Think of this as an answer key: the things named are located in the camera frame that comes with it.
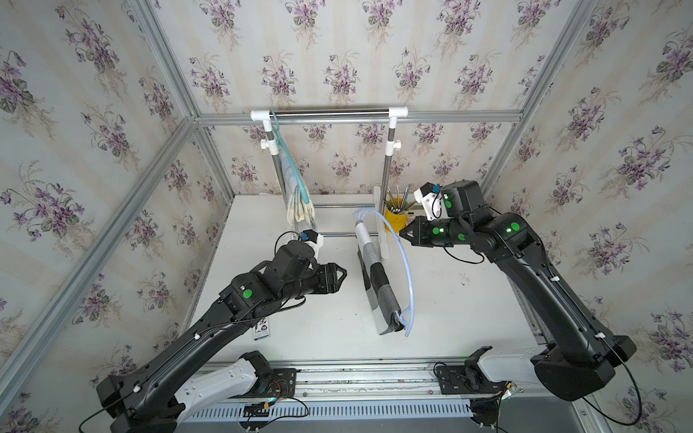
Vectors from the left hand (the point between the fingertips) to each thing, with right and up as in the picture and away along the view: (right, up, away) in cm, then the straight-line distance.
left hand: (343, 280), depth 67 cm
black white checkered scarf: (+10, -5, +4) cm, 12 cm away
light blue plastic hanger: (+22, -17, +21) cm, 35 cm away
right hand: (+15, +12, -1) cm, 19 cm away
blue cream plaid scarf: (-16, +18, +20) cm, 31 cm away
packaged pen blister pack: (-26, -19, +15) cm, 35 cm away
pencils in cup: (+21, +21, +38) cm, 48 cm away
